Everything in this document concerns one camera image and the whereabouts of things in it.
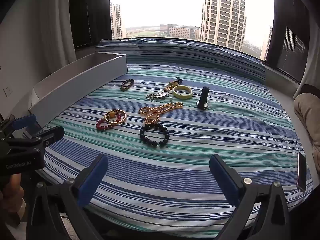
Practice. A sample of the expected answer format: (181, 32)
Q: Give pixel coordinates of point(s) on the dark smartphone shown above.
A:
(301, 172)

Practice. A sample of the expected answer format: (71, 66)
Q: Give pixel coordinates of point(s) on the black smart band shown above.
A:
(203, 95)

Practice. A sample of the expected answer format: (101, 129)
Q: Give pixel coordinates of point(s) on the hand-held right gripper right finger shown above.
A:
(223, 177)

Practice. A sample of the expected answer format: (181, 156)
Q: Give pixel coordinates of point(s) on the dark window blind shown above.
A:
(290, 42)
(87, 12)

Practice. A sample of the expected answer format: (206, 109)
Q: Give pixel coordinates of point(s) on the person's left hand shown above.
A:
(10, 192)

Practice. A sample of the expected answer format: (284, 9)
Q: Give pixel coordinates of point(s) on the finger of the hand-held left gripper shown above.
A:
(50, 135)
(25, 122)

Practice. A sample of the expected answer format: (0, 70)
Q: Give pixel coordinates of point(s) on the white curtain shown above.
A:
(45, 42)
(311, 65)

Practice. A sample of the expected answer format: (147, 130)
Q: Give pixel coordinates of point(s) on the pale green jade bangle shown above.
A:
(182, 96)

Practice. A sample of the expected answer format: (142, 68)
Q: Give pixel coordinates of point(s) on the key rings with padlock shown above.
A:
(163, 95)

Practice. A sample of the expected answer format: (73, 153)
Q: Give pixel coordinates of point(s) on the white wall socket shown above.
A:
(8, 91)

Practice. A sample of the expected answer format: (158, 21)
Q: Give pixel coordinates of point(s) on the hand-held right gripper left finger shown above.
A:
(93, 177)

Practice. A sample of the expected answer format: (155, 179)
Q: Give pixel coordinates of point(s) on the gold bangle set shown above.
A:
(121, 119)

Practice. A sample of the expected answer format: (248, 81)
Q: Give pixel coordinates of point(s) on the blue green striped bedsheet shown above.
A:
(175, 170)

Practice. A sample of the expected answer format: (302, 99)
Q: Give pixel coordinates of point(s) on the long grey box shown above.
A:
(75, 90)

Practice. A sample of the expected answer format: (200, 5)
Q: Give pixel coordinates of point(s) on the large glass window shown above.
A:
(175, 5)

